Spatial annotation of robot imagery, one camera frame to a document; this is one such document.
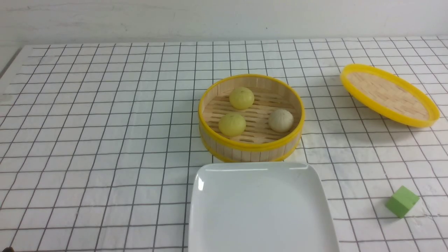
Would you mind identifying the yellow steamed bun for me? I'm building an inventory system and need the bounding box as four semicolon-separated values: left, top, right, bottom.
218;113;246;137
229;87;255;110

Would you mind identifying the green foam cube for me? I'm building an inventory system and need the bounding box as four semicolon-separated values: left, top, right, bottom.
385;185;420;218

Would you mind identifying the white square ceramic plate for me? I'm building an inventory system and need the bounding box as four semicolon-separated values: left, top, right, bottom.
188;162;340;252

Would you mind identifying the yellow rimmed bamboo steamer basket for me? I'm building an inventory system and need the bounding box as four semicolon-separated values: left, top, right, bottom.
197;74;305;162

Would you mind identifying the yellow rimmed bamboo steamer lid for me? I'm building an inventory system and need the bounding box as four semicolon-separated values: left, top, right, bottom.
340;64;440;128

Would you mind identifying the beige steamed bun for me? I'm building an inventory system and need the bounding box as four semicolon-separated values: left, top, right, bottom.
268;109;294;133

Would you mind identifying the yellow steamed bun front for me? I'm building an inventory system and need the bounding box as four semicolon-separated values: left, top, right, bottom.
218;113;246;137

